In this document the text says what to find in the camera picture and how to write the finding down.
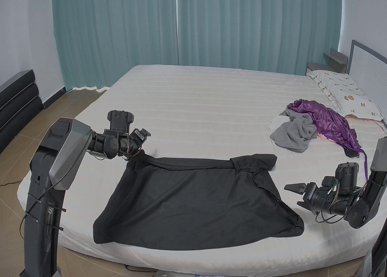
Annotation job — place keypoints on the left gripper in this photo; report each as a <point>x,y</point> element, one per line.
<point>139,138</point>

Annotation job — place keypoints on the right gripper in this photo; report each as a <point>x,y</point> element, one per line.
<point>317,200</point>

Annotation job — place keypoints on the black T-shirt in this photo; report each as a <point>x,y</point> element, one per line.
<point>196,203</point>

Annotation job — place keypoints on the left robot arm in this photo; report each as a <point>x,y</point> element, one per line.
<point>60,149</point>

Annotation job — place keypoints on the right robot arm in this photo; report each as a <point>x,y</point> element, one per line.
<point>375,185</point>

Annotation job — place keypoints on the bed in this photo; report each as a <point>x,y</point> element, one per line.
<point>196,103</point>

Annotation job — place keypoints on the grey garment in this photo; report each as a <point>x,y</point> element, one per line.
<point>294,136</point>

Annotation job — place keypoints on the pink garment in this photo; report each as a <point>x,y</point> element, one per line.
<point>321,136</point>

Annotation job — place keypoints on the white garment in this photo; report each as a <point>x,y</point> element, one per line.
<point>277,124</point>

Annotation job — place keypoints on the purple satin garment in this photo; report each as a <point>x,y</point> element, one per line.
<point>329,118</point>

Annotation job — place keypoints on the blue-green curtain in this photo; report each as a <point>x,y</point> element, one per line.
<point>257,19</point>
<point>115,28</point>

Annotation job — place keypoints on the white printed pillow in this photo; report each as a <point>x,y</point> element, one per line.
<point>344,91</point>

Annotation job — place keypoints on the black chest of drawers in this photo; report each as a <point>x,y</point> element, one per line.
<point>18,103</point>

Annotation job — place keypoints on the grey bedside table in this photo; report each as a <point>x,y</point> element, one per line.
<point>332,58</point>

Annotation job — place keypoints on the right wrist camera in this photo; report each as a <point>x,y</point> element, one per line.
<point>328,182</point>

